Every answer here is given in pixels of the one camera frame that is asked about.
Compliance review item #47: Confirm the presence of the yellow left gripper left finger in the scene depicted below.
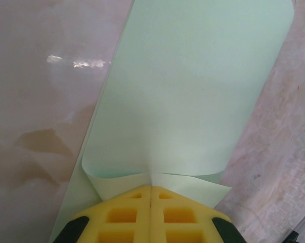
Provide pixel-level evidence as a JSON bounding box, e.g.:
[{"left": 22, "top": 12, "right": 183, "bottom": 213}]
[{"left": 50, "top": 185, "right": 152, "bottom": 243}]

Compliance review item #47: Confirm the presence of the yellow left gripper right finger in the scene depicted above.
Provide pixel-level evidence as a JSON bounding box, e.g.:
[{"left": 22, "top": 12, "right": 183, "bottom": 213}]
[{"left": 151, "top": 185, "right": 241, "bottom": 243}]

